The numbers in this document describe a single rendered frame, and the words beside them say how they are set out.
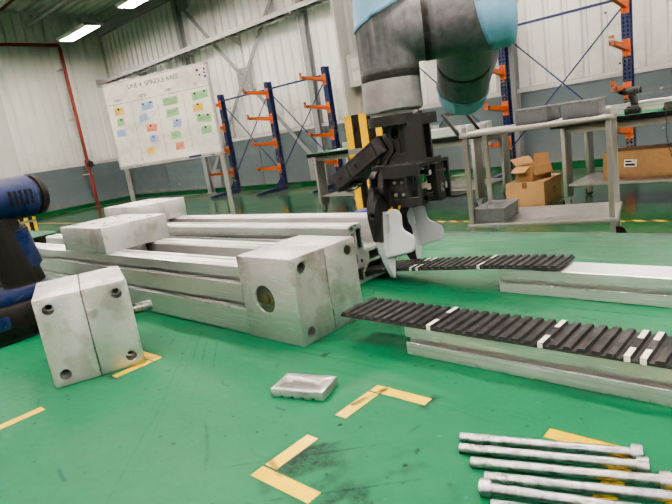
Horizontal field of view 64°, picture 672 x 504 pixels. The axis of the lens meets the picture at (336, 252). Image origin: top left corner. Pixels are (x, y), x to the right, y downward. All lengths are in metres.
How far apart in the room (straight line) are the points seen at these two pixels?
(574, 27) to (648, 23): 0.89
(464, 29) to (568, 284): 0.32
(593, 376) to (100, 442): 0.38
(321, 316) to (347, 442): 0.21
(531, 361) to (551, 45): 8.23
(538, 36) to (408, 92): 8.02
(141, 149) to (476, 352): 6.56
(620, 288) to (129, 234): 0.68
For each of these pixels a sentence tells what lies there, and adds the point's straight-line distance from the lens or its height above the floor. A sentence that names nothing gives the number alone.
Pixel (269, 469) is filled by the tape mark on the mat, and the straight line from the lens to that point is 0.39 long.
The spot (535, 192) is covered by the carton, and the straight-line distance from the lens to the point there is 5.70.
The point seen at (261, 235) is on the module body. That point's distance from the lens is 0.90.
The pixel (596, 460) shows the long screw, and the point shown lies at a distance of 0.37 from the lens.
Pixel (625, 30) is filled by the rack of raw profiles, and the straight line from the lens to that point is 7.94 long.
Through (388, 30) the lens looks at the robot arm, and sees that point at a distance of 0.70.
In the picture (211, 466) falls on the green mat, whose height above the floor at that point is 0.78.
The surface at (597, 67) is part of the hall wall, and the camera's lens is 8.42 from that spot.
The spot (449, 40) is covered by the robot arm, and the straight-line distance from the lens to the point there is 0.70.
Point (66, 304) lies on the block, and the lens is 0.61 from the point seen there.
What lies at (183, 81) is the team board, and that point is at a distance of 6.49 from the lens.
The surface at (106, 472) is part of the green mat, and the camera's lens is 0.45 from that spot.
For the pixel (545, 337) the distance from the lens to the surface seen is 0.45.
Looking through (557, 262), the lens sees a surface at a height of 0.82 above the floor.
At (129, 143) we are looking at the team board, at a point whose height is 1.24.
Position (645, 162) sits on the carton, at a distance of 5.46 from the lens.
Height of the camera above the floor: 0.99
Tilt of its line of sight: 12 degrees down
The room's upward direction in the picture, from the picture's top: 9 degrees counter-clockwise
